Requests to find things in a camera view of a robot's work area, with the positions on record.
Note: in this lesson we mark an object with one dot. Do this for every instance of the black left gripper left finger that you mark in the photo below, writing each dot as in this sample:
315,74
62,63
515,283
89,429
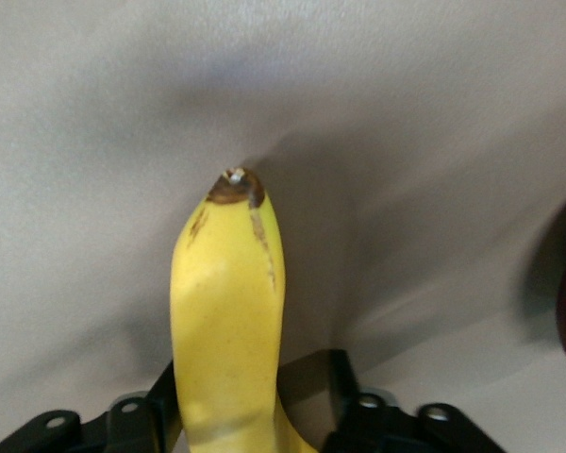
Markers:
132,429

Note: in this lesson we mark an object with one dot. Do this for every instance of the yellow banana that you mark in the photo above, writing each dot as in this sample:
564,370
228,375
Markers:
226,307

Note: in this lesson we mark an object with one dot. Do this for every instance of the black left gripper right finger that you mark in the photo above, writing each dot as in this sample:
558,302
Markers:
358,424

